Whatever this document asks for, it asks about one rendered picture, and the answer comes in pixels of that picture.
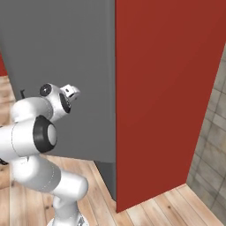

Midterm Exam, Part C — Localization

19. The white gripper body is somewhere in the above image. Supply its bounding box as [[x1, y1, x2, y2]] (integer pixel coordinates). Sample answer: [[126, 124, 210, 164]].
[[69, 86, 81, 102]]

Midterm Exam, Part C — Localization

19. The grey fridge door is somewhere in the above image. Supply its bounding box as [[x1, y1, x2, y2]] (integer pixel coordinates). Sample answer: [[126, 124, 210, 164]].
[[0, 0, 117, 164]]

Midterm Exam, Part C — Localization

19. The dark grey fridge body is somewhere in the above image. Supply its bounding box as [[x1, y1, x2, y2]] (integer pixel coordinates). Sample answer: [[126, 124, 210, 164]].
[[93, 160, 117, 204]]

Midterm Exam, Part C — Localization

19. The red cupboard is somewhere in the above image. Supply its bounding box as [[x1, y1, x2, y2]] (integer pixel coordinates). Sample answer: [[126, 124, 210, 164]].
[[0, 53, 9, 78]]

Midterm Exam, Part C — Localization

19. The red tall cabinet panel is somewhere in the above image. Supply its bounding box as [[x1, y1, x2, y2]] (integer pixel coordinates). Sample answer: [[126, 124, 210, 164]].
[[115, 0, 226, 214]]

